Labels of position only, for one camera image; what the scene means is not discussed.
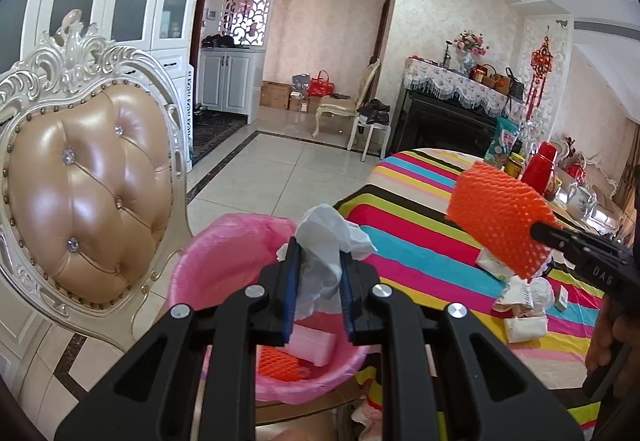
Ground white plastic bag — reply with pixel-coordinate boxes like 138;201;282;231
492;275;555;317

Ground orange foam net front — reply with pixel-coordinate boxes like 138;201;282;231
256;346;311;383

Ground orange foam net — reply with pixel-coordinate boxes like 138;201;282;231
256;346;311;383
447;162;560;279

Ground orange foam net back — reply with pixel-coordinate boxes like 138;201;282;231
447;162;560;279

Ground printed white paper bag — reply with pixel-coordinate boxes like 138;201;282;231
475;248;515;282

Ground white foam block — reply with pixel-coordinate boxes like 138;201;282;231
286;324;336;367

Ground white tissue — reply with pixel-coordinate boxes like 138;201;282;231
294;204;378;321

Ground pink lined trash bin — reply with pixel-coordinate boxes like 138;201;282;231
166;214;369;404

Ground person's right hand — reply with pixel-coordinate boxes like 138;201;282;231
585;295;640;398

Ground white floral teapot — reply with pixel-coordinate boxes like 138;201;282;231
566;182;598;220

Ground small white card box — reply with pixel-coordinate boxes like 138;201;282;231
554;285;568;312

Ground small glass jar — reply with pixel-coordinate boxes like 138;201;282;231
544;176;562;202

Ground folded white paper wrapper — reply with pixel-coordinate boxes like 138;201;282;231
503;315;548;343

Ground striped colourful tablecloth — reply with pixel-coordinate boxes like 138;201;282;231
335;149;603;437

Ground white carved sofa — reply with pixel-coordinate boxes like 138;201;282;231
556;136;623;227

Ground red thermos jug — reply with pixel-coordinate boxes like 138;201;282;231
521;141;558;195

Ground yellow lid jar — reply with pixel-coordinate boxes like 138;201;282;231
504;152;525;179

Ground green snack bag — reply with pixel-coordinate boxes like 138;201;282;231
484;117;520;169

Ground black handbag on piano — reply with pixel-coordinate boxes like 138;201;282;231
506;68;525;102

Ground black upright piano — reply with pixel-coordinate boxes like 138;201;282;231
386;88;497;157

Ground red chinese knot ornament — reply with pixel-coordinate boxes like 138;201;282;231
525;34;553;120

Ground beige tufted dining chair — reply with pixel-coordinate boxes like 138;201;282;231
1;9;191;350

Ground lace piano cover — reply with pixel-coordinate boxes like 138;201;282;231
402;58;525;122

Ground pink flower vase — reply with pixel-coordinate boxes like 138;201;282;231
454;30;489;76

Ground dark floor rug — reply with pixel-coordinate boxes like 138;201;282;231
192;109;247;166

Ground white stool with clothes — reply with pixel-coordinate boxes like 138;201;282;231
347;99;392;161

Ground cream side chair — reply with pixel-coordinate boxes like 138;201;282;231
311;60;381;138

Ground brown cardboard box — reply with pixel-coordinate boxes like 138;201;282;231
260;80;292;110

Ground white low shoe cabinet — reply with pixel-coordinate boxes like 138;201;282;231
198;48;265;124

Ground red handbag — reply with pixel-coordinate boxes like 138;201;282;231
307;70;335;97

